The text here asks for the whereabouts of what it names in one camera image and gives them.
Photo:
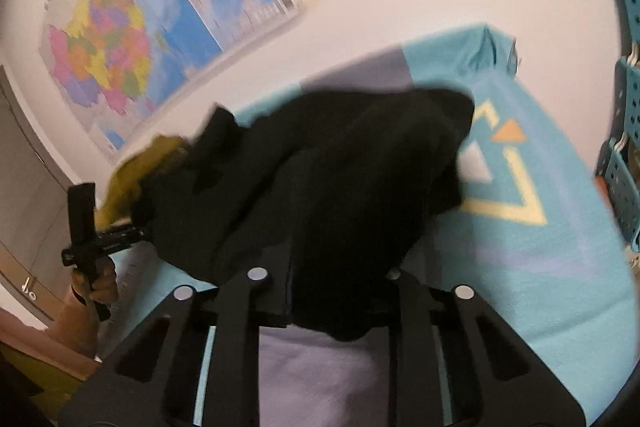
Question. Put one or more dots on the black jacket with gold buttons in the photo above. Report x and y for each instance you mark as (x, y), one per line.
(310, 187)

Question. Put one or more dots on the person's pink and olive clothing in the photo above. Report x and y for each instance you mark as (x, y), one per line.
(35, 377)

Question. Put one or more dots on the khaki garment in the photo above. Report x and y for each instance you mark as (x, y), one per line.
(135, 177)

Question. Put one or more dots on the teal patterned blanket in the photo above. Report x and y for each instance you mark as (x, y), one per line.
(525, 257)

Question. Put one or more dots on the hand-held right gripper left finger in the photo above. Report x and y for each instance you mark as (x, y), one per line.
(240, 312)

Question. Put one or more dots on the colourful wall map poster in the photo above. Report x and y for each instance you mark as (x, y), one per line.
(115, 32)

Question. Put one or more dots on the grey door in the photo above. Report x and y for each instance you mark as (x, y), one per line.
(30, 187)

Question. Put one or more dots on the person's left hand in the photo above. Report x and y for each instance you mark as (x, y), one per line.
(100, 284)

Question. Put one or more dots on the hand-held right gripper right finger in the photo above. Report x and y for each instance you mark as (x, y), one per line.
(417, 312)

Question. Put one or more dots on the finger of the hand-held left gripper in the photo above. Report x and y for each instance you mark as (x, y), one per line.
(122, 238)

